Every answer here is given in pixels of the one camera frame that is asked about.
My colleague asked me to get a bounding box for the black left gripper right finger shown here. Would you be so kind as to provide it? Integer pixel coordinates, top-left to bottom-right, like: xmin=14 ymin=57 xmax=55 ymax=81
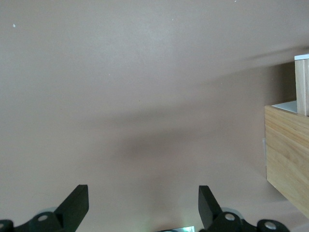
xmin=198 ymin=185 xmax=293 ymax=232

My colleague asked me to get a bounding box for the light wooden drawer cabinet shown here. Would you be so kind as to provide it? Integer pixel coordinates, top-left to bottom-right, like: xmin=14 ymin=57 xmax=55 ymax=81
xmin=262 ymin=105 xmax=309 ymax=222

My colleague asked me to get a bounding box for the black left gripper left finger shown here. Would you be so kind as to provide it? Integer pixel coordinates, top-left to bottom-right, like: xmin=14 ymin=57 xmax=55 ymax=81
xmin=0 ymin=185 xmax=89 ymax=232

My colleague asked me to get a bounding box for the white front wooden drawer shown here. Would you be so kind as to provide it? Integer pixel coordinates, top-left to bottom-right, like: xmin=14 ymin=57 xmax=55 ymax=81
xmin=294 ymin=54 xmax=309 ymax=117
xmin=271 ymin=101 xmax=298 ymax=114

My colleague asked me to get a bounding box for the brown table cover sheet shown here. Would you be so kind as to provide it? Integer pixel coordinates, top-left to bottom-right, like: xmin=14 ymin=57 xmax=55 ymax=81
xmin=0 ymin=0 xmax=309 ymax=232

